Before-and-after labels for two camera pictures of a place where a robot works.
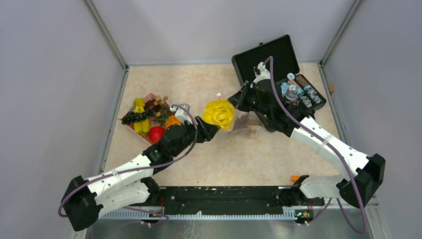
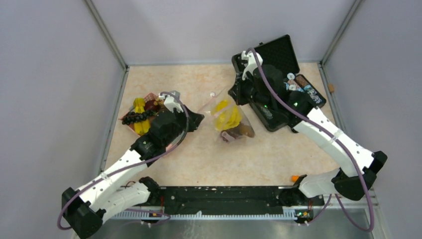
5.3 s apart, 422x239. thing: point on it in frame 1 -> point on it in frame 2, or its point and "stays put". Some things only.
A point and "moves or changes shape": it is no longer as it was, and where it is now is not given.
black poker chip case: [300, 92] stays put
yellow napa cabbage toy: [219, 112] moves or changes shape
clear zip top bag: [224, 112] moves or changes shape
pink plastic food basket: [149, 118] stays put
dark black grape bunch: [132, 117] stays put
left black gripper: [205, 132] -> [194, 120]
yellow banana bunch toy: [142, 127] stays put
